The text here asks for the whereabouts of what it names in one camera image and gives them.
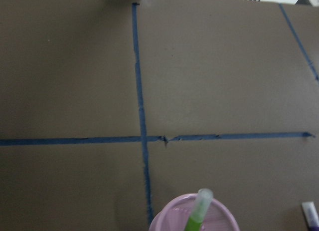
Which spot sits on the pink mesh pen holder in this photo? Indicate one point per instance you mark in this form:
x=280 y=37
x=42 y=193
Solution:
x=174 y=216

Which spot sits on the purple highlighter pen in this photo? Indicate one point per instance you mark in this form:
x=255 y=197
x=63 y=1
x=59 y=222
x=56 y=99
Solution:
x=311 y=216

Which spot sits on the green highlighter pen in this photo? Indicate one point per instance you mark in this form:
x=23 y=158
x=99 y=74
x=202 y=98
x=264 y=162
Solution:
x=202 y=202

